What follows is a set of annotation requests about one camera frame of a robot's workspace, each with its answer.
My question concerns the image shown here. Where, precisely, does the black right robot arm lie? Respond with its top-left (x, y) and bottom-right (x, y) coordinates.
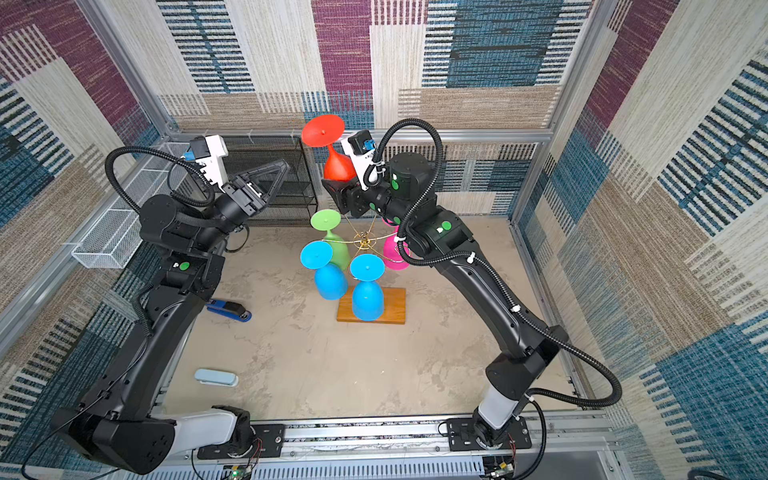
top-left (322, 153), bottom-right (568, 448)

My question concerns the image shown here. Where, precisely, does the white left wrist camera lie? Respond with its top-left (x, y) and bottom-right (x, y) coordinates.
top-left (183, 135), bottom-right (228, 187)

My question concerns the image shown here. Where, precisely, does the white wire mesh basket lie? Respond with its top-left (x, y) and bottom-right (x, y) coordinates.
top-left (72, 157), bottom-right (187, 269)

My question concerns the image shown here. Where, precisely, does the blue plastic wine glass rear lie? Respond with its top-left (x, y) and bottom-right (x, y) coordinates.
top-left (300, 241), bottom-right (348, 301)

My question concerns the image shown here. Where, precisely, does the black corrugated cable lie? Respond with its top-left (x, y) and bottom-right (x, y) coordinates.
top-left (104, 146), bottom-right (217, 217)
top-left (362, 117), bottom-right (623, 409)

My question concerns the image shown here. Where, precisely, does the black corrugated left cable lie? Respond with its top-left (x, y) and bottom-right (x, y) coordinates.
top-left (104, 146), bottom-right (217, 217)

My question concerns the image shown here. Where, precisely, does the red plastic wine glass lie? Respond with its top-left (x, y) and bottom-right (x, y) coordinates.
top-left (301, 114), bottom-right (356, 182)

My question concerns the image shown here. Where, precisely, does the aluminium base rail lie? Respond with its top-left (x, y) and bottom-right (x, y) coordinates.
top-left (149, 410), bottom-right (630, 479)

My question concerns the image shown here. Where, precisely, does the blue plastic wine glass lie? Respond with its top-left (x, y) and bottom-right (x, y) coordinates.
top-left (349, 254), bottom-right (386, 322)
top-left (300, 241), bottom-right (348, 301)

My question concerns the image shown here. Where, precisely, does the wooden rack base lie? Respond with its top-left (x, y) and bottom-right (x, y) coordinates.
top-left (336, 288), bottom-right (406, 325)

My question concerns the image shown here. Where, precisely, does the green plastic wine glass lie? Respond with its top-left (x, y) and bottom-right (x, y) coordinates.
top-left (310, 209), bottom-right (351, 271)

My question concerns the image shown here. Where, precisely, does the blue plastic wine glass front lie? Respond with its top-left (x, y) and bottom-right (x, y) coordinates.
top-left (349, 254), bottom-right (386, 322)

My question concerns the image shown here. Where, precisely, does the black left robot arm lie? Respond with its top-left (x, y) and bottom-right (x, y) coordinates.
top-left (51, 160), bottom-right (289, 474)

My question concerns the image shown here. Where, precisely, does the magenta plastic wine glass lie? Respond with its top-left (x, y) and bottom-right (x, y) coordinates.
top-left (382, 233), bottom-right (409, 271)

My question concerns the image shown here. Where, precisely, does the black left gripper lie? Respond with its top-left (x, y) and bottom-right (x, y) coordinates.
top-left (193, 165), bottom-right (287, 259)

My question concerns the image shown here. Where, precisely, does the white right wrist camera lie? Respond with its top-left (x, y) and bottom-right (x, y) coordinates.
top-left (341, 130), bottom-right (385, 191)

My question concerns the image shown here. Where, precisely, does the black mesh shelf rack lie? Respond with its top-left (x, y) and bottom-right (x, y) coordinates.
top-left (215, 136), bottom-right (319, 226)

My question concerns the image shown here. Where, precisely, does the light blue flat case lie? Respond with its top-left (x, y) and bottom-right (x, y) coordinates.
top-left (194, 368), bottom-right (239, 388)

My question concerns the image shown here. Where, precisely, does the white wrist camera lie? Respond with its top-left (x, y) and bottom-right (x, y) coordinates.
top-left (183, 135), bottom-right (228, 187)
top-left (341, 130), bottom-right (385, 191)

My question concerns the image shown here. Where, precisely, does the black corrugated right cable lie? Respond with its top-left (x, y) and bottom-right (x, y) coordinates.
top-left (362, 117), bottom-right (623, 409)

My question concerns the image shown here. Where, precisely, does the gold wire glass rack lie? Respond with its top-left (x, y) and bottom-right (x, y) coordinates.
top-left (342, 214), bottom-right (397, 261)

